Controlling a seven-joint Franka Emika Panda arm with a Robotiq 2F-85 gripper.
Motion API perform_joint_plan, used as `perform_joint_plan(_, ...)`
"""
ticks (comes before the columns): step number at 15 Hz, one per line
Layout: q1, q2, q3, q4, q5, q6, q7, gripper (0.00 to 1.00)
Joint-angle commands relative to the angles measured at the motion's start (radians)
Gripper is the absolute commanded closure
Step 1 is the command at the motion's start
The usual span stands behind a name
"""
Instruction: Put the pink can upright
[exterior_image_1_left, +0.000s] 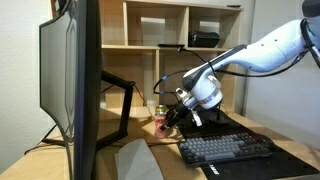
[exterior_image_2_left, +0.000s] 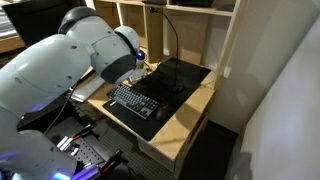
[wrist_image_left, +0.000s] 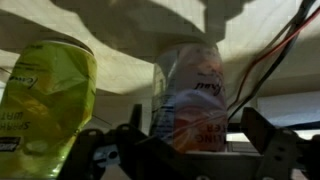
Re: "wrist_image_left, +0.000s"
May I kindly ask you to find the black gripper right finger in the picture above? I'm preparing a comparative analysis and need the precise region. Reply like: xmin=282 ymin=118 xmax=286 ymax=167
xmin=240 ymin=106 xmax=320 ymax=180

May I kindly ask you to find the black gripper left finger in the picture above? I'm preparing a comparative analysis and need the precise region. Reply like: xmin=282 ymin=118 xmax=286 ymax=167
xmin=58 ymin=103 xmax=188 ymax=180

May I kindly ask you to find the pink sparkling water can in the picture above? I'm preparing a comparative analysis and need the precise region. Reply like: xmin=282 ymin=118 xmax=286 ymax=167
xmin=149 ymin=43 xmax=229 ymax=154

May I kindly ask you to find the yellow-green sparkling water can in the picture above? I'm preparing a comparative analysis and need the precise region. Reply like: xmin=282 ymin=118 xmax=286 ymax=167
xmin=0 ymin=39 xmax=98 ymax=179

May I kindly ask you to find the black cable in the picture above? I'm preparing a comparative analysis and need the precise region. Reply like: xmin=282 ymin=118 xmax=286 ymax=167
xmin=227 ymin=0 xmax=318 ymax=122

